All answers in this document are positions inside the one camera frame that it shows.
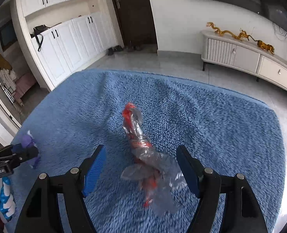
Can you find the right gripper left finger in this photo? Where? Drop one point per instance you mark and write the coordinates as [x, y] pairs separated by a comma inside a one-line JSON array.
[[41, 213]]

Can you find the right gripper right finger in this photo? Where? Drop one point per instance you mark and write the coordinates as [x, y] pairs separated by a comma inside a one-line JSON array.
[[242, 212]]

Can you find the purple snack wrapper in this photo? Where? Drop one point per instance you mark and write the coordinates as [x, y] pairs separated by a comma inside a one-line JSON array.
[[28, 143]]

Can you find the red clear plastic wrapper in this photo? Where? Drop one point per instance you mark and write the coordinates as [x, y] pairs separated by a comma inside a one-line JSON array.
[[158, 174]]

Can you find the blue white gloved hand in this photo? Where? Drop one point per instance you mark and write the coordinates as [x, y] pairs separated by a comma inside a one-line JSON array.
[[7, 203]]

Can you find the black handbag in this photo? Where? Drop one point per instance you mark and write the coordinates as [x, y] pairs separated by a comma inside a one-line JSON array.
[[37, 34]]

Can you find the white shoe cabinet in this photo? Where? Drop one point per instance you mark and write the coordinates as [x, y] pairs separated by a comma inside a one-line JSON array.
[[81, 32]]

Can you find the white tv console cabinet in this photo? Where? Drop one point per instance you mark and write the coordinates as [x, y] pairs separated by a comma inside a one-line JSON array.
[[245, 57]]

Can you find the dark shoes by door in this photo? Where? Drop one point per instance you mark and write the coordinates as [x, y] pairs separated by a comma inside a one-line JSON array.
[[119, 49]]

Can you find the golden tiger figurine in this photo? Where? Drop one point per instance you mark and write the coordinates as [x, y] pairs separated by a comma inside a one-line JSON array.
[[266, 47]]

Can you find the golden dragon figurine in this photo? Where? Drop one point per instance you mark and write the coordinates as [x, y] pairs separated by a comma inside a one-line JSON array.
[[242, 35]]

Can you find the dark brown entrance door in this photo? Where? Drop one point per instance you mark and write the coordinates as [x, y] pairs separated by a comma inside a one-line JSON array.
[[136, 22]]

